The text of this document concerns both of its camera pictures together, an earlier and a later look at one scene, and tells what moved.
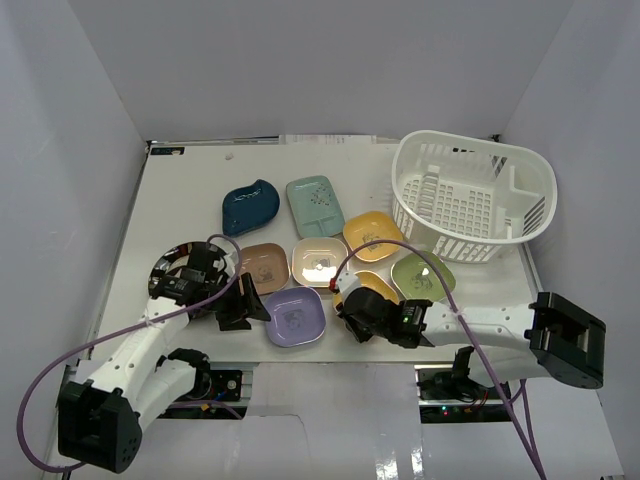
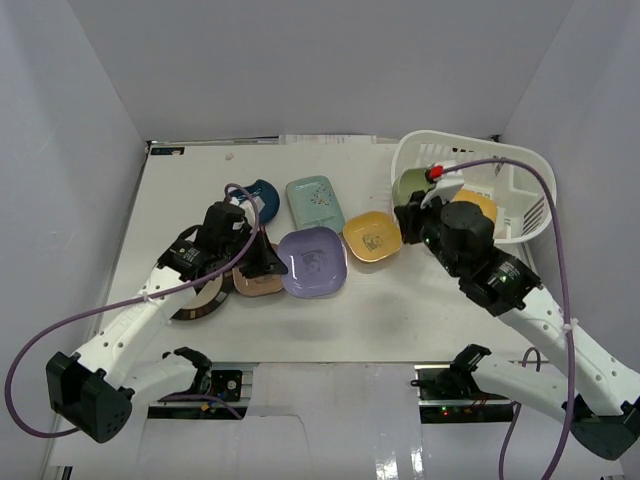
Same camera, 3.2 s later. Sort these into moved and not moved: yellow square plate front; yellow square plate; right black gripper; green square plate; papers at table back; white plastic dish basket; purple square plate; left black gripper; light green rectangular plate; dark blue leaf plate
Moved: yellow square plate front; right black gripper; purple square plate; left black gripper; green square plate
Not moved: yellow square plate; light green rectangular plate; papers at table back; dark blue leaf plate; white plastic dish basket
